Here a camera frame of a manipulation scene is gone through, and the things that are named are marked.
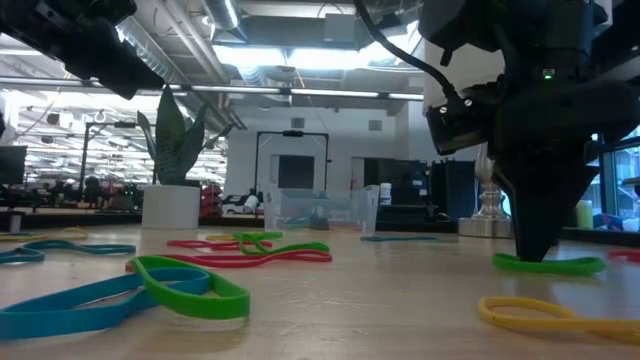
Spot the white table lamp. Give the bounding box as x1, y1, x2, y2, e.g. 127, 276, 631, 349
422, 42, 516, 239

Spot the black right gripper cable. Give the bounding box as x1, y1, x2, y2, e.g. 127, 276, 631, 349
352, 0, 464, 104

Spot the long ceiling light strip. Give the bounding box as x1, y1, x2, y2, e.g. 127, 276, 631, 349
164, 83, 426, 102

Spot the clear plastic bin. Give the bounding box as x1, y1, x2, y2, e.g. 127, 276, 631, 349
262, 183, 381, 236

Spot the black window frame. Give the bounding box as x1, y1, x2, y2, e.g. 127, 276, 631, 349
589, 127, 640, 231

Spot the red equipment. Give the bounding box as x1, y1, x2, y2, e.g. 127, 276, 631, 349
200, 183, 225, 218

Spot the silver round air duct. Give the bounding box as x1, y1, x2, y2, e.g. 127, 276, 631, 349
202, 0, 249, 44

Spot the black machine shelf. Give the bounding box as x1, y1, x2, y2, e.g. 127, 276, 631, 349
363, 158, 432, 221

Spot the black cabinet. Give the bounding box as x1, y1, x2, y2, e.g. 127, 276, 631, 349
431, 159, 477, 222

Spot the black aluminium frame rail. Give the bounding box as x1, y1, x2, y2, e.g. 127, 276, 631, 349
0, 210, 144, 230
199, 214, 459, 234
559, 227, 640, 247

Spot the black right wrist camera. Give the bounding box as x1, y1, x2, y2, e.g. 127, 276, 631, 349
424, 92, 497, 157

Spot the red rubber band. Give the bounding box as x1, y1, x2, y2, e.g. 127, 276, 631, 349
166, 239, 274, 252
124, 249, 334, 270
607, 249, 640, 264

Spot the black monitor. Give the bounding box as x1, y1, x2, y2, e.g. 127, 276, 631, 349
0, 144, 28, 186

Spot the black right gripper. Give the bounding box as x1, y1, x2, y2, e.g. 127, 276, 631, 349
487, 47, 640, 264

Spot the black frame stand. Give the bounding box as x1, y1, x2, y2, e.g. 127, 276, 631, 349
78, 120, 139, 194
253, 130, 332, 194

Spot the yellow-green cylinder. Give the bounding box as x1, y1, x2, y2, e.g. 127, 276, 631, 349
574, 199, 595, 230

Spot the green snake plant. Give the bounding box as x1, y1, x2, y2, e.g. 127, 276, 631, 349
137, 84, 236, 187

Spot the green rubber band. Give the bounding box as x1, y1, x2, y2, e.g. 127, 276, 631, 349
232, 230, 284, 241
127, 255, 252, 321
238, 237, 331, 257
491, 251, 607, 277

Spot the white plant pot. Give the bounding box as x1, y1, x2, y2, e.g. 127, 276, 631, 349
141, 184, 202, 230

